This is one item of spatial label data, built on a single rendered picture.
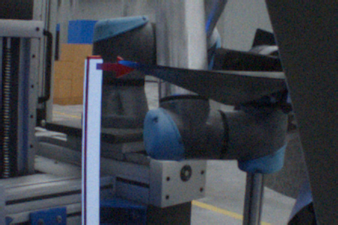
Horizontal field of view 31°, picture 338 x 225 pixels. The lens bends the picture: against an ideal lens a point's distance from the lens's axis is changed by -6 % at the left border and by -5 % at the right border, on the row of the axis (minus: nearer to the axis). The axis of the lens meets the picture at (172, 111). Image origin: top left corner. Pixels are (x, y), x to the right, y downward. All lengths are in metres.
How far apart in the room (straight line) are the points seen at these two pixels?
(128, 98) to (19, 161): 0.26
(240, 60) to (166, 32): 0.19
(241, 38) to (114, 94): 10.44
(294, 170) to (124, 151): 1.73
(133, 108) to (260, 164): 0.43
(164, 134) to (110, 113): 0.42
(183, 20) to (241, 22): 10.80
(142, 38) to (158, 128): 0.45
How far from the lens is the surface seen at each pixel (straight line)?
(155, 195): 1.23
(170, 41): 0.94
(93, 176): 0.77
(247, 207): 1.25
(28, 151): 1.28
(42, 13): 2.81
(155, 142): 0.91
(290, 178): 2.96
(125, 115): 1.31
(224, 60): 0.78
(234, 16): 11.91
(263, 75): 0.58
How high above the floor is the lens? 1.20
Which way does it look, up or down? 6 degrees down
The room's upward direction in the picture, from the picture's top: 2 degrees clockwise
